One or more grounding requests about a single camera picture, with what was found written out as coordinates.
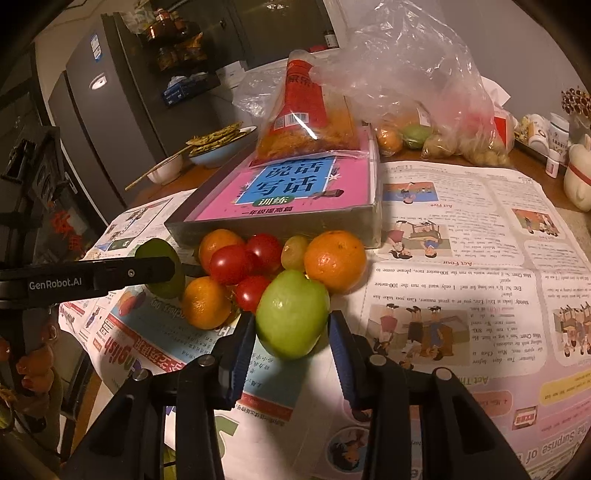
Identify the clear plastic bag of produce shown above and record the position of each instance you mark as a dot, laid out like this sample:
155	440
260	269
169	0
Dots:
401	56

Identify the large orange mandarin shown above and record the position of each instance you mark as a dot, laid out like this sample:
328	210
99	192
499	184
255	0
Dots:
337	259

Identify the dried flower bouquet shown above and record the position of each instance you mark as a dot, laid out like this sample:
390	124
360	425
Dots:
575	101

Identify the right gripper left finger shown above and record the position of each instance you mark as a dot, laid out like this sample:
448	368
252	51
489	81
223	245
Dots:
211	382

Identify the small white bowl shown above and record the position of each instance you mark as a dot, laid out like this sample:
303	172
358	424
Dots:
167	171

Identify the red snack bag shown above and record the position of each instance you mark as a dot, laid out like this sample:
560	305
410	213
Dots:
306	120

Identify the pink Chinese workbook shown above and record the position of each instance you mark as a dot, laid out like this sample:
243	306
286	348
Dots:
298	186

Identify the small orange mandarin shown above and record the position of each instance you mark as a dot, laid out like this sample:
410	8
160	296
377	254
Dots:
212	242

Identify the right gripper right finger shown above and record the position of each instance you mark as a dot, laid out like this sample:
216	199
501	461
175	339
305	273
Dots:
370	381

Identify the small yellow-green fruit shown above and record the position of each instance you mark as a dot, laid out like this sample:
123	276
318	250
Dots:
292	256

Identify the white medicine bottle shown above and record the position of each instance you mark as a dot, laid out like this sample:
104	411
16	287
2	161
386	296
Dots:
553	164

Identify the grey refrigerator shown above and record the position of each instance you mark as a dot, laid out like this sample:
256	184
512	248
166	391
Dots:
103	124

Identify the wooden chopsticks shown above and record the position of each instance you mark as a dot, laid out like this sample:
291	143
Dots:
144	175

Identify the white piggy figurine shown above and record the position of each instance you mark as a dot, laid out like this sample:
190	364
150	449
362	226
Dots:
577	179

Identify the red cherry tomato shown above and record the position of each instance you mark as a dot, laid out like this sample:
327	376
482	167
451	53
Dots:
249	291
265	251
230	264

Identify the blue bowl of pancakes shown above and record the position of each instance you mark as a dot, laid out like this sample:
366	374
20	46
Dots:
221	150

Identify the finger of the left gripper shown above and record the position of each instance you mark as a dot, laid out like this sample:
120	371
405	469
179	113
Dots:
45	285

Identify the green apple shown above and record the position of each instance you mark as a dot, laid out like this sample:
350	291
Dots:
291	315
166	278

